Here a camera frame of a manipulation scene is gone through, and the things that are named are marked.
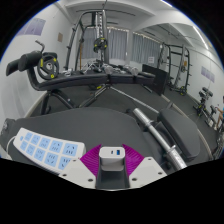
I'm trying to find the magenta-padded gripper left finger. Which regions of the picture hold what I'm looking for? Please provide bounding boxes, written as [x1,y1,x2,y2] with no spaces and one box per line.
[59,144,102,190]

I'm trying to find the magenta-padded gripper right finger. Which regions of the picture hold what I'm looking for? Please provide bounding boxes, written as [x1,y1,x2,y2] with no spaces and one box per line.
[122,143,168,189]

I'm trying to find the small white charger block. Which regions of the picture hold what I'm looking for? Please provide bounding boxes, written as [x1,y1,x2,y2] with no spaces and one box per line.
[98,146,127,173]

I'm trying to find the white power strip blue sockets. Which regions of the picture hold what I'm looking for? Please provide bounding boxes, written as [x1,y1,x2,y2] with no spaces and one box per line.
[12,127,87,175]

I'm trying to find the silver barbell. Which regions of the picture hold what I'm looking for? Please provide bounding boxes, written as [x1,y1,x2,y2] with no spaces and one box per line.
[132,107,188,172]

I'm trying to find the wide black padded bench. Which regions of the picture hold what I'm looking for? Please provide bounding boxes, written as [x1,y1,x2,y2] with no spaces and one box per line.
[0,106,168,176]

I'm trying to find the black padded seat cushion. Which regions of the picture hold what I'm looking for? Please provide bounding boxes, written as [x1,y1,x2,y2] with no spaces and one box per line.
[157,108,202,162]

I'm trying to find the black yellow exercise machine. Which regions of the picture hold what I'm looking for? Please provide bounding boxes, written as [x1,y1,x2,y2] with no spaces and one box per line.
[193,87,218,126]

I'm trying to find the black bench with leg rollers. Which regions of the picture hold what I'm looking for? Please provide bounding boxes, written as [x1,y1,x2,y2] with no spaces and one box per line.
[5,40,157,116]

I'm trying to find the person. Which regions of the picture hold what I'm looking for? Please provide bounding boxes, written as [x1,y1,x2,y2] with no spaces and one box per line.
[215,96,224,132]

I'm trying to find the black box panel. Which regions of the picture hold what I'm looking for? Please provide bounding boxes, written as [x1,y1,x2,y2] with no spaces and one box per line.
[141,64,169,95]

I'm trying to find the black power rack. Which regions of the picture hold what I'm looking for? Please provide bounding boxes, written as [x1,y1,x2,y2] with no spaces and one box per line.
[159,43,192,97]

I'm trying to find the group of chrome dumbbells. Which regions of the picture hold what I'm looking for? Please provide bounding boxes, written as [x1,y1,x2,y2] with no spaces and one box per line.
[83,61,139,76]

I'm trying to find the black yellow weight plate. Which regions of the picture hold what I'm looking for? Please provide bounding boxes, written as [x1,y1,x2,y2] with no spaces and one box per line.
[37,54,60,80]

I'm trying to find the grey window curtain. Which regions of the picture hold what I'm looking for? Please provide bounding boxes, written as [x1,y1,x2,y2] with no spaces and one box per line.
[131,32,163,65]
[81,28,128,61]

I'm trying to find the black weight plate on machine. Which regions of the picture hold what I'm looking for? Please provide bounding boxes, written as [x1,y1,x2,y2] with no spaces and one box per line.
[93,37,108,52]

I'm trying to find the long ceiling light strip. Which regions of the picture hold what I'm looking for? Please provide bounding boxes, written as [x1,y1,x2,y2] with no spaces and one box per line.
[193,25,209,50]

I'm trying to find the white power strip cable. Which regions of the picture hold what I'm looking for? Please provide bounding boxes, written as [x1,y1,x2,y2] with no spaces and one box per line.
[5,134,18,156]

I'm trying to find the metal clip with ring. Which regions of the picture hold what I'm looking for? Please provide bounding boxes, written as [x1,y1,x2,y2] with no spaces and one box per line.
[1,120,9,134]

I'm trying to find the small purple wall poster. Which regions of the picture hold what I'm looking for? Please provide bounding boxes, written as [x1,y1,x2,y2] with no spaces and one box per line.
[200,65,215,84]

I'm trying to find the grey cable weight machine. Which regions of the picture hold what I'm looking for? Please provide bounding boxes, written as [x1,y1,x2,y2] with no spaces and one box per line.
[64,0,111,73]

